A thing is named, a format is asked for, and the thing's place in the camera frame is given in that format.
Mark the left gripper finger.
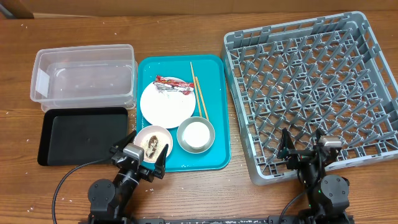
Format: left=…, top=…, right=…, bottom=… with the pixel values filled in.
left=112, top=131, right=137, bottom=150
left=154, top=144, right=169, bottom=179

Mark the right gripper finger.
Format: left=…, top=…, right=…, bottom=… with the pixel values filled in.
left=277, top=128, right=295, bottom=159
left=315, top=128, right=325, bottom=146

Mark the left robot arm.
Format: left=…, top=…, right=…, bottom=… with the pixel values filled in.
left=88, top=131, right=169, bottom=223

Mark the black plastic tray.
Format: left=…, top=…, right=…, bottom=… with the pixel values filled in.
left=37, top=107, right=128, bottom=166

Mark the grey-green bowl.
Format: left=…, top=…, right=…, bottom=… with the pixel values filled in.
left=177, top=116, right=215, bottom=154

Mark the teal serving tray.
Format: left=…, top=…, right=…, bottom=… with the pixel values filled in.
left=137, top=55, right=231, bottom=172

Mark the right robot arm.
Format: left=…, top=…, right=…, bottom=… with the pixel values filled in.
left=277, top=128, right=354, bottom=223

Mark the pink bowl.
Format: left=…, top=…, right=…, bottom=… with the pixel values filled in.
left=134, top=125, right=173, bottom=163

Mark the clear plastic bin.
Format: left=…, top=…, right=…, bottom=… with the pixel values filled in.
left=30, top=44, right=138, bottom=111

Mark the white cup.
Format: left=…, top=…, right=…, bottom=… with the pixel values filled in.
left=183, top=121, right=210, bottom=148

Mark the brown food scrap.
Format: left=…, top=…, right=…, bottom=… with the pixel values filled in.
left=146, top=135, right=158, bottom=159

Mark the grey dishwasher rack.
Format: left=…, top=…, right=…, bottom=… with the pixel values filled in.
left=221, top=11, right=397, bottom=185

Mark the red foil snack wrapper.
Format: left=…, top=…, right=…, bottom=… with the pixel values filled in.
left=153, top=75, right=194, bottom=95

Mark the white round plate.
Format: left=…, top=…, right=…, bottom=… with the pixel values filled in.
left=140, top=77, right=197, bottom=129

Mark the wooden chopstick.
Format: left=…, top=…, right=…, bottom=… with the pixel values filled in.
left=190, top=62, right=202, bottom=117
left=195, top=76, right=209, bottom=121

